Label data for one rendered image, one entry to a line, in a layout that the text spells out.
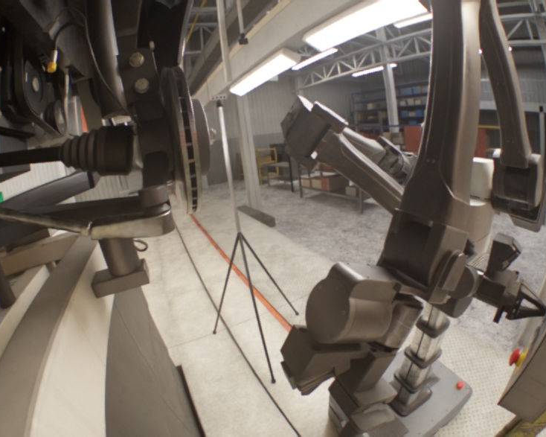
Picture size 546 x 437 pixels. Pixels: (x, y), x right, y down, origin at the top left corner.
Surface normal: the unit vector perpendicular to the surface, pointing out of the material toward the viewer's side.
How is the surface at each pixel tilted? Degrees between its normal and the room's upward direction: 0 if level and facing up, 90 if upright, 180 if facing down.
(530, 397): 90
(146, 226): 90
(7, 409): 0
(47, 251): 90
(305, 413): 0
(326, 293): 60
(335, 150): 96
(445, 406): 0
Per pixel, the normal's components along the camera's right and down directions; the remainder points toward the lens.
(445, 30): -0.91, -0.15
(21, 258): 0.47, 0.22
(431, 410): -0.12, -0.94
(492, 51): -0.81, 0.57
